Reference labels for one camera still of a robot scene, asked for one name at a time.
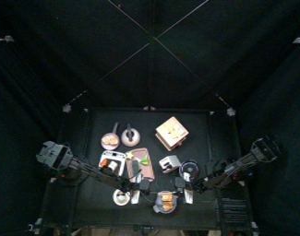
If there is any pink cutting board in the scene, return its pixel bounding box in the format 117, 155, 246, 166
125, 147, 157, 183

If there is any white saucer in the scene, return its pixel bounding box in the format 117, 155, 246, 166
112, 188, 133, 207

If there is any thin diagonal frame cord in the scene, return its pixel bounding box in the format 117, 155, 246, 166
66, 0, 211, 108
106, 0, 232, 109

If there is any pale round pot with handle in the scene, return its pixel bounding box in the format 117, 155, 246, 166
120, 123, 143, 148

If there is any pale wooden knife holder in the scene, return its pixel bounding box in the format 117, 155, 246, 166
159, 155, 183, 174

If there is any printed label sheet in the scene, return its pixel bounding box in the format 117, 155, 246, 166
219, 196, 251, 226

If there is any pink frying pan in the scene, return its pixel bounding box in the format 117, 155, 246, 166
101, 122, 121, 151

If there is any wooden box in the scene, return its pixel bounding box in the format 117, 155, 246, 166
155, 115, 191, 152

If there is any blue-grey bowl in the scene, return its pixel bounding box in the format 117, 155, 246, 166
152, 190, 181, 215

